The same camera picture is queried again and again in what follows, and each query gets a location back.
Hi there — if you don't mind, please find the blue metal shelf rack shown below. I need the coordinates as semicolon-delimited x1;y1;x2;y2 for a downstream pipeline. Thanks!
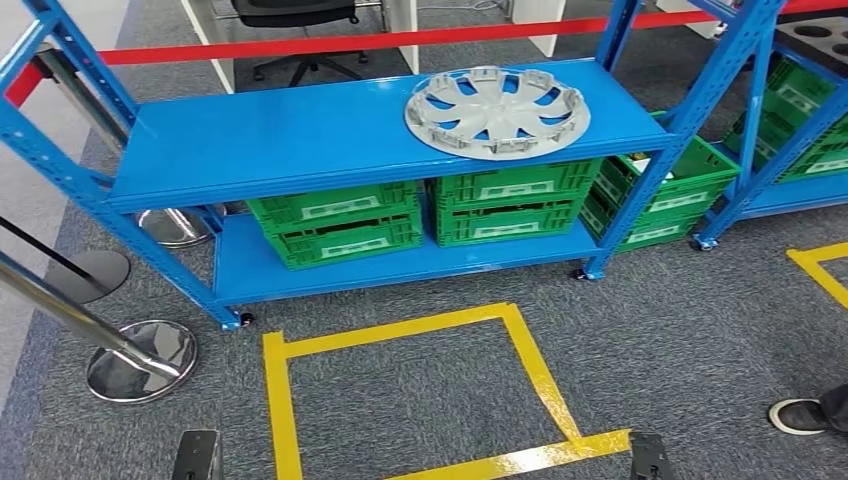
0;0;790;333
692;0;848;253

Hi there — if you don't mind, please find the green plastic crate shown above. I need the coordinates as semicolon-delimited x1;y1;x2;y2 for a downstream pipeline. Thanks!
264;211;426;272
578;190;715;255
761;58;841;128
429;158;604;213
433;197;586;249
245;180;423;235
596;111;743;215
722;109;848;185

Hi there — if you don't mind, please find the grey plastic wheel cover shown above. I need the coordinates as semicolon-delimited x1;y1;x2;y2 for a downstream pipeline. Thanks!
404;64;592;162

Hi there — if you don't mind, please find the red barrier tape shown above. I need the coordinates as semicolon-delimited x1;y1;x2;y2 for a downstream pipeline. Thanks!
5;0;848;109

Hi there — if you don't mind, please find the small white item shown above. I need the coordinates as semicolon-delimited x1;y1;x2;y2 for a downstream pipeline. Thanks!
626;153;676;183

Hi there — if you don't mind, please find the white office desk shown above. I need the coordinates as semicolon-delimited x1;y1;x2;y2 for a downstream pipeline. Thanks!
509;0;568;59
179;0;421;95
654;0;725;40

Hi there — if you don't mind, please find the chrome round stanchion base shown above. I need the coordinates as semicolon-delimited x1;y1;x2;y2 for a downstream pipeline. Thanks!
135;206;218;250
85;319;199;406

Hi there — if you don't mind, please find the black office chair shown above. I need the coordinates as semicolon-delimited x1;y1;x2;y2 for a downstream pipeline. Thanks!
229;0;371;88

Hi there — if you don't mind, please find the black left robot foot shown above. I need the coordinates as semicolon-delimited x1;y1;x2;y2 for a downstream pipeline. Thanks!
171;429;225;480

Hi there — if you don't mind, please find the black robot foot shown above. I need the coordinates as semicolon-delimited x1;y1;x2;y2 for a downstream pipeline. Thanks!
628;431;678;480
171;429;225;480

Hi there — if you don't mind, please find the black right robot foot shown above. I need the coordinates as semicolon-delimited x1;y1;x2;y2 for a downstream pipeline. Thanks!
628;431;678;480

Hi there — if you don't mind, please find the black round stanchion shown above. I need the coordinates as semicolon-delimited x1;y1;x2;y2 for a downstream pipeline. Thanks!
0;215;132;307

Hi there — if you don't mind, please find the chrome stanchion pole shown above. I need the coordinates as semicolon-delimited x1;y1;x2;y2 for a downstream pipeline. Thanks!
0;251;181;380

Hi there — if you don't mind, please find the person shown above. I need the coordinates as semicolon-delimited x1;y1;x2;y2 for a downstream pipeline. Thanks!
767;382;848;438

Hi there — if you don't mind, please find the grey tray with holes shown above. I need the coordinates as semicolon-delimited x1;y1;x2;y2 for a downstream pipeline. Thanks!
773;16;848;78

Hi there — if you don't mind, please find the black barrier post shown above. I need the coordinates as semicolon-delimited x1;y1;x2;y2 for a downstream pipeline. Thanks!
29;42;131;152

